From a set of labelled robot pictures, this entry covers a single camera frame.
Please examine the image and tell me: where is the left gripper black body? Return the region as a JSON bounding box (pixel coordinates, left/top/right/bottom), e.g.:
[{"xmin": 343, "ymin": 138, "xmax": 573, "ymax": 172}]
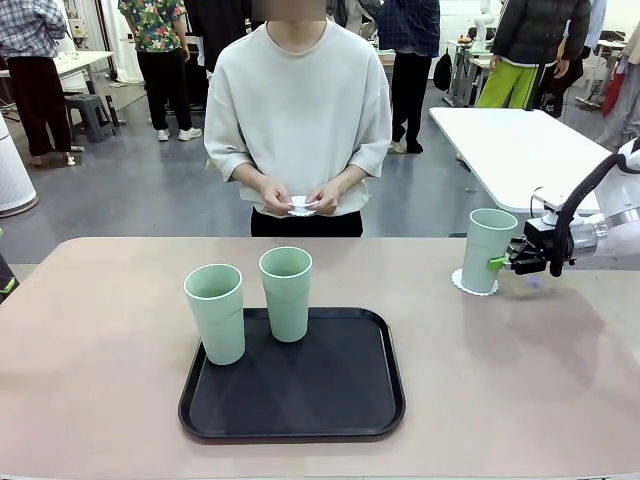
[{"xmin": 0, "ymin": 252, "xmax": 21, "ymax": 304}]

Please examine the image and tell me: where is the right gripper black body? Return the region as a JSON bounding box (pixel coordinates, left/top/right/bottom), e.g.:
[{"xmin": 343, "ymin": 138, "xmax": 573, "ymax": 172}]
[{"xmin": 510, "ymin": 218, "xmax": 571, "ymax": 276}]

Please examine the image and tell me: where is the light green plastic cup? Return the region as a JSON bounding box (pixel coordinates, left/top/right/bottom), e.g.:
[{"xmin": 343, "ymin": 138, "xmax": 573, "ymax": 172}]
[
  {"xmin": 183, "ymin": 263, "xmax": 247, "ymax": 367},
  {"xmin": 460, "ymin": 207, "xmax": 519, "ymax": 294},
  {"xmin": 258, "ymin": 246, "xmax": 314, "ymax": 344}
]

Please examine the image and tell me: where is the person's right forearm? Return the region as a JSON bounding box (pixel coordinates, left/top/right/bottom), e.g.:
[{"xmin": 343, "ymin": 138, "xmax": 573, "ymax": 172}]
[{"xmin": 230, "ymin": 163, "xmax": 274, "ymax": 195}]

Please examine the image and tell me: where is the person's left hand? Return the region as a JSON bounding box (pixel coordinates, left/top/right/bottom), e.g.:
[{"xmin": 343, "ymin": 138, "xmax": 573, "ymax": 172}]
[{"xmin": 305, "ymin": 180, "xmax": 342, "ymax": 215}]

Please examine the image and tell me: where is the person's right hand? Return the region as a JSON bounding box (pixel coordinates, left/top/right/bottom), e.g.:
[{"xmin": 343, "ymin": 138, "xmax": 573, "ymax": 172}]
[{"xmin": 258, "ymin": 178, "xmax": 296, "ymax": 216}]

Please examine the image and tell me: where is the white cylindrical air purifier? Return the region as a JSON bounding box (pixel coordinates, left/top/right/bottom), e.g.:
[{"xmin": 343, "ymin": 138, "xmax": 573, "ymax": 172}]
[{"xmin": 0, "ymin": 114, "xmax": 39, "ymax": 219}]

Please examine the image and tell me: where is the large white table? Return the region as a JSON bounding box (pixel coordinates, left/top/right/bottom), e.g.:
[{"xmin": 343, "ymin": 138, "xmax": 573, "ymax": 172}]
[{"xmin": 428, "ymin": 106, "xmax": 626, "ymax": 214}]

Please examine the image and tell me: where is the black vertical pole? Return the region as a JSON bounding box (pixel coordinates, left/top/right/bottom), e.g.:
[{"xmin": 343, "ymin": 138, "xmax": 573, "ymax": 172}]
[{"xmin": 523, "ymin": 49, "xmax": 549, "ymax": 112}]

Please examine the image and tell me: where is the bystander in grey clothes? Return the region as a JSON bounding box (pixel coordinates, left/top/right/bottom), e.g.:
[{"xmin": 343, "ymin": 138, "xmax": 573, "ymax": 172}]
[{"xmin": 594, "ymin": 47, "xmax": 640, "ymax": 151}]

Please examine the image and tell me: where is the grey plastic stool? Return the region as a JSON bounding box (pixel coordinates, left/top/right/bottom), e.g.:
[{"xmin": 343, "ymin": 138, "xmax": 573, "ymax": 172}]
[{"xmin": 63, "ymin": 93, "xmax": 119, "ymax": 144}]

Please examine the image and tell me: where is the black hanging backpack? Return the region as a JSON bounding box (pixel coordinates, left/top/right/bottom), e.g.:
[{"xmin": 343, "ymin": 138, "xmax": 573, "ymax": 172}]
[{"xmin": 432, "ymin": 48, "xmax": 454, "ymax": 93}]

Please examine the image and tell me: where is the grey background desk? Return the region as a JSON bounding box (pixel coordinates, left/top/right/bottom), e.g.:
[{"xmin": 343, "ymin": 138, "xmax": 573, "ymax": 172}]
[{"xmin": 446, "ymin": 38, "xmax": 496, "ymax": 109}]

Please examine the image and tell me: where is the bystander in black puffer jacket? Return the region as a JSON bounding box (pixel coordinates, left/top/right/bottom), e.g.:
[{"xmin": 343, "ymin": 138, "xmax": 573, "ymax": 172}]
[{"xmin": 474, "ymin": 0, "xmax": 594, "ymax": 119}]

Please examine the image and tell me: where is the small white work table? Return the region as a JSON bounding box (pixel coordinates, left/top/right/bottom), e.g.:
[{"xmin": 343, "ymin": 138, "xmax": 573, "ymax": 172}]
[{"xmin": 49, "ymin": 49, "xmax": 121, "ymax": 96}]

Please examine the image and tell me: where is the bystander in light blue shirt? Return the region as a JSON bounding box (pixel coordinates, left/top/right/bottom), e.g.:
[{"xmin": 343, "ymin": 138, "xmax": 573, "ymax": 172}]
[{"xmin": 588, "ymin": 0, "xmax": 611, "ymax": 51}]

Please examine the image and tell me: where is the black plastic tray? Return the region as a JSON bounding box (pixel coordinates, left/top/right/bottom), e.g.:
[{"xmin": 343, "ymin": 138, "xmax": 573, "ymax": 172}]
[{"xmin": 177, "ymin": 306, "xmax": 407, "ymax": 444}]

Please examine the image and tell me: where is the bystander in plaid shirt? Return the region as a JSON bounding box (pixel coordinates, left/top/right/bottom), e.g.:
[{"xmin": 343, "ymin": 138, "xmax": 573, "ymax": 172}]
[{"xmin": 0, "ymin": 0, "xmax": 74, "ymax": 159}]

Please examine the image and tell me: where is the bystander in dark blue shirt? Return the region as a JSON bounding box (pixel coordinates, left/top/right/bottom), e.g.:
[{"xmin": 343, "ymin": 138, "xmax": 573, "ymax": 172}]
[{"xmin": 377, "ymin": 0, "xmax": 441, "ymax": 155}]

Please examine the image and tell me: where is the person's beige shirt torso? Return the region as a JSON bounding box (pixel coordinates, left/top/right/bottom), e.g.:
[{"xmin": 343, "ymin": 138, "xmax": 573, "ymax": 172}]
[{"xmin": 203, "ymin": 19, "xmax": 393, "ymax": 217}]

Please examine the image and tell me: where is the bystander in floral shirt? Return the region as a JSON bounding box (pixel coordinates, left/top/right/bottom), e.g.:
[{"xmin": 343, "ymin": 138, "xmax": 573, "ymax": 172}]
[{"xmin": 117, "ymin": 0, "xmax": 204, "ymax": 143}]

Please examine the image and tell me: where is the bystander in black clothes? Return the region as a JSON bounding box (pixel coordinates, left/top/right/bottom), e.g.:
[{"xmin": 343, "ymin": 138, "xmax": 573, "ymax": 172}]
[{"xmin": 184, "ymin": 0, "xmax": 261, "ymax": 109}]

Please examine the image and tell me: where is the person's blurred head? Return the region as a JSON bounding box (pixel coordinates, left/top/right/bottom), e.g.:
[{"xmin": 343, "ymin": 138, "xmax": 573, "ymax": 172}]
[{"xmin": 251, "ymin": 0, "xmax": 326, "ymax": 24}]

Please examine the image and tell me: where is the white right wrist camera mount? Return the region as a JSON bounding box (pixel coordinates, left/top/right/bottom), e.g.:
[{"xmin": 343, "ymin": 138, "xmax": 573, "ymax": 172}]
[{"xmin": 530, "ymin": 187, "xmax": 584, "ymax": 226}]

